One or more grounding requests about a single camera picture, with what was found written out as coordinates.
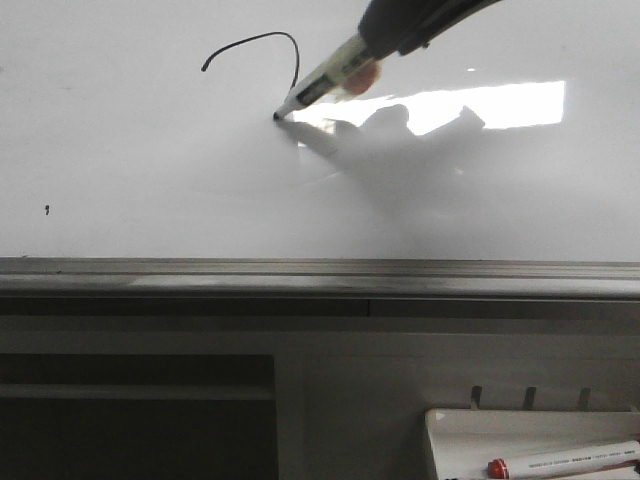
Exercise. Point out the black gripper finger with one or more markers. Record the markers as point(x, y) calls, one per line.
point(403, 26)

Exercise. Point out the black and white whiteboard marker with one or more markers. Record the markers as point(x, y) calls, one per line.
point(351, 68)

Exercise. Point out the white whiteboard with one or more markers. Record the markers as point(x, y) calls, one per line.
point(139, 154)

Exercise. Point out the white plastic marker tray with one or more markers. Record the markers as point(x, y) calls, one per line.
point(459, 443)

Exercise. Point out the red capped white marker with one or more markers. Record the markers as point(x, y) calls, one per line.
point(564, 462)

